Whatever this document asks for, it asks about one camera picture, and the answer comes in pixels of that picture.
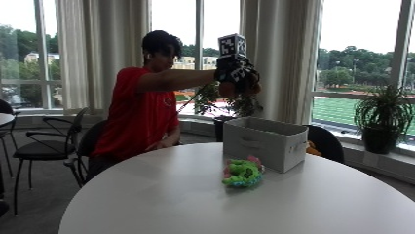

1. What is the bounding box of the black chair with round back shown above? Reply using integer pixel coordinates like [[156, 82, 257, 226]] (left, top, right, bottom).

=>
[[302, 124, 346, 165], [64, 119, 109, 189]]

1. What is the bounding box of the orange soft toy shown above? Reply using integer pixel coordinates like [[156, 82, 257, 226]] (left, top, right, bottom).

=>
[[305, 140, 324, 157]]

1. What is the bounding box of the black glove cable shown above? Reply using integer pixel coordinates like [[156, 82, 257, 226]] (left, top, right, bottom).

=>
[[175, 83, 208, 115]]

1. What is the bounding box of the white fabric storage box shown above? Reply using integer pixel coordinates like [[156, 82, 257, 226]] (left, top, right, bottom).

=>
[[222, 116, 310, 175]]

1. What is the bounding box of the brown soft toy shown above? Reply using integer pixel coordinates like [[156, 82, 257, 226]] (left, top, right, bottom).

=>
[[218, 79, 264, 100]]

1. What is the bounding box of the black chair with thin legs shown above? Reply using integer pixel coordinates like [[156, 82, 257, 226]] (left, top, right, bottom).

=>
[[0, 98, 23, 179]]

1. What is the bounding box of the small round white table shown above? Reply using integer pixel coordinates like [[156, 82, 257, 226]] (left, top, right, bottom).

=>
[[0, 112, 18, 129]]

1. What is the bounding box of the leafy potted plant black pot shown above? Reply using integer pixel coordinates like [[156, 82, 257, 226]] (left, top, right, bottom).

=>
[[192, 81, 265, 143]]

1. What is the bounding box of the black chair with armrests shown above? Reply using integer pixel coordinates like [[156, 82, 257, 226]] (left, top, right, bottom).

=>
[[12, 106, 89, 216]]

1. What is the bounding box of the tall potted plant black pot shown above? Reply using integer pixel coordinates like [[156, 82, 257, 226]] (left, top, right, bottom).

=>
[[353, 85, 415, 155]]

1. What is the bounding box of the white cube with black markers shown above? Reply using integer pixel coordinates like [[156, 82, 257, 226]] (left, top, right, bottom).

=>
[[217, 33, 249, 59]]

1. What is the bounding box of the green and pink soft toy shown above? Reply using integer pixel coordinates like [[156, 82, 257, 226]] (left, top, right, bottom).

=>
[[221, 155, 266, 189]]

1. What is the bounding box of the white curtain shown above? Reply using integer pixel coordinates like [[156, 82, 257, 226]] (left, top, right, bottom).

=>
[[55, 0, 153, 115], [238, 0, 325, 126]]

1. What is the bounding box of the person in red shirt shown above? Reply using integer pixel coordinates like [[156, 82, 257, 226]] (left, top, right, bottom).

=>
[[84, 29, 218, 183]]

